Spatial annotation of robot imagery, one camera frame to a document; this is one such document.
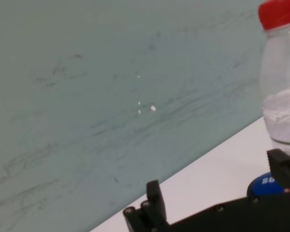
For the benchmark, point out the clear water bottle red cap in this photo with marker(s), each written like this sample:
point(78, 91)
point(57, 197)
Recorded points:
point(282, 72)

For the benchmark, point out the blue push button black base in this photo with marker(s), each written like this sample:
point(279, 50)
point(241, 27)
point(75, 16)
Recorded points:
point(263, 187)

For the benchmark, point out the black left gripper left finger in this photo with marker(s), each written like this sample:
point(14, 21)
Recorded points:
point(149, 212)

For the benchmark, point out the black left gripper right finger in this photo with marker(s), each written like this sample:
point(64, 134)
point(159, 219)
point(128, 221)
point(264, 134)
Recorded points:
point(284, 169)

